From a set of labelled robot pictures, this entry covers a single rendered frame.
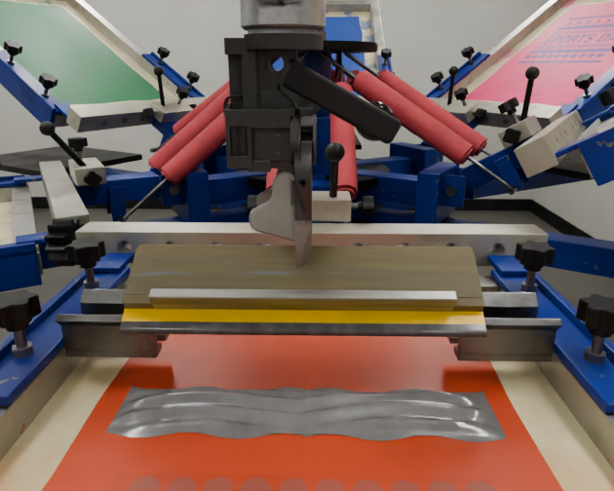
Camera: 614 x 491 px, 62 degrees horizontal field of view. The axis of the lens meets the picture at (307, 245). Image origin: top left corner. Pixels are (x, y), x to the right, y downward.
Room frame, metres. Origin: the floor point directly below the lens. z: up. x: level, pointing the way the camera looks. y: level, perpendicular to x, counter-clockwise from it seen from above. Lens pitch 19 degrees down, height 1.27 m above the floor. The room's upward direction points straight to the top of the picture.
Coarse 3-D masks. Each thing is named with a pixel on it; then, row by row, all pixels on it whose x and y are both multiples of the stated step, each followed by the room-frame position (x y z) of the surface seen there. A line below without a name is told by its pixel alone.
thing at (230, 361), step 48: (192, 336) 0.55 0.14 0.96; (240, 336) 0.55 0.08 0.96; (288, 336) 0.55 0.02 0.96; (144, 384) 0.45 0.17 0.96; (192, 384) 0.45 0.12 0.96; (240, 384) 0.45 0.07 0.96; (288, 384) 0.45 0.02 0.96; (96, 432) 0.38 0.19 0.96; (48, 480) 0.32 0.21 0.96; (96, 480) 0.32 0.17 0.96
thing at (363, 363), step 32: (320, 352) 0.51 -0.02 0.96; (352, 352) 0.51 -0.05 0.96; (384, 352) 0.51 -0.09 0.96; (416, 352) 0.51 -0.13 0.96; (448, 352) 0.51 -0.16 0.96; (320, 384) 0.45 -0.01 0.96; (352, 384) 0.45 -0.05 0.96; (384, 384) 0.45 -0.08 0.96; (416, 384) 0.45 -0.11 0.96; (448, 384) 0.45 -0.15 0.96; (480, 384) 0.45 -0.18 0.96; (512, 416) 0.40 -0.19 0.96; (320, 448) 0.36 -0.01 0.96; (352, 448) 0.36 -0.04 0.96; (384, 448) 0.36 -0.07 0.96; (416, 448) 0.36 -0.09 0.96; (448, 448) 0.36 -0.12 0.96; (480, 448) 0.36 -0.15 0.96; (512, 448) 0.36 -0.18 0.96; (512, 480) 0.32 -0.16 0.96; (544, 480) 0.32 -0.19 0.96
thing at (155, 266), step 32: (160, 256) 0.50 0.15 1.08; (192, 256) 0.50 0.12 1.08; (224, 256) 0.50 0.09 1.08; (256, 256) 0.50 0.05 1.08; (288, 256) 0.49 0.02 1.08; (320, 256) 0.49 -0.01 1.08; (352, 256) 0.49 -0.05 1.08; (384, 256) 0.49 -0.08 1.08; (416, 256) 0.49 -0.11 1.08; (448, 256) 0.49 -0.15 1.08; (128, 288) 0.46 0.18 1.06; (192, 288) 0.46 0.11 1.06; (224, 288) 0.46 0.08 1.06; (256, 288) 0.46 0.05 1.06; (288, 288) 0.46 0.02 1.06; (320, 288) 0.46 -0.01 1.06; (352, 288) 0.46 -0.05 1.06; (384, 288) 0.46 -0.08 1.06; (416, 288) 0.46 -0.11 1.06; (448, 288) 0.46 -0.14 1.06; (480, 288) 0.46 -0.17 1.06
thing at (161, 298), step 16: (160, 288) 0.45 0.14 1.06; (176, 288) 0.45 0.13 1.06; (160, 304) 0.45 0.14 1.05; (176, 304) 0.45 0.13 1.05; (192, 304) 0.45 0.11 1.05; (208, 304) 0.45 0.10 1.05; (224, 304) 0.45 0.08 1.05; (240, 304) 0.45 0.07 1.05; (256, 304) 0.45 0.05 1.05; (272, 304) 0.45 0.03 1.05; (288, 304) 0.45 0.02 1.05; (304, 304) 0.45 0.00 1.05; (320, 304) 0.45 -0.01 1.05; (336, 304) 0.45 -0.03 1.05; (352, 304) 0.45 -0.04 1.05; (368, 304) 0.44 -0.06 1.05; (384, 304) 0.44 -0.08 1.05; (400, 304) 0.44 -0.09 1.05; (416, 304) 0.44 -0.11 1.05; (432, 304) 0.44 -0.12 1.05; (448, 304) 0.44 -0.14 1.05
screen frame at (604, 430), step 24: (120, 288) 0.62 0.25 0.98; (72, 360) 0.48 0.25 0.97; (552, 360) 0.45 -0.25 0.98; (48, 384) 0.43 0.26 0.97; (552, 384) 0.45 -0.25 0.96; (576, 384) 0.40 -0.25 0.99; (0, 408) 0.36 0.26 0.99; (24, 408) 0.38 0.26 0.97; (576, 408) 0.40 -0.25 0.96; (600, 408) 0.36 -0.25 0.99; (0, 432) 0.35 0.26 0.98; (600, 432) 0.36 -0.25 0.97; (0, 456) 0.34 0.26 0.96
